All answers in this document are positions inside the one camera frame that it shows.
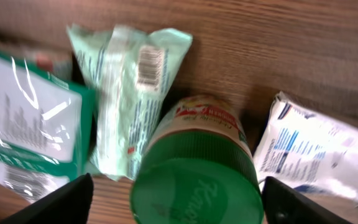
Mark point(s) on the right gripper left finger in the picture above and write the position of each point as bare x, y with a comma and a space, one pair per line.
69, 204

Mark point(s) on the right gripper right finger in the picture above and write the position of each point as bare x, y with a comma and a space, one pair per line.
284, 205

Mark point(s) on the white blue tissue packet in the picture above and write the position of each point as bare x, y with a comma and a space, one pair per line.
309, 151

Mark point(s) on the green 3M gloves package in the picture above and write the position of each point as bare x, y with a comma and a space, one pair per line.
45, 128

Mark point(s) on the green lid jar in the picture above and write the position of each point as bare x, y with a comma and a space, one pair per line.
197, 169

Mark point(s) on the mint green wipes packet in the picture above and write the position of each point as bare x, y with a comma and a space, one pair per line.
131, 72

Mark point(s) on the orange red snack packet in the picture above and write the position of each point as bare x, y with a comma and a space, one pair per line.
58, 62

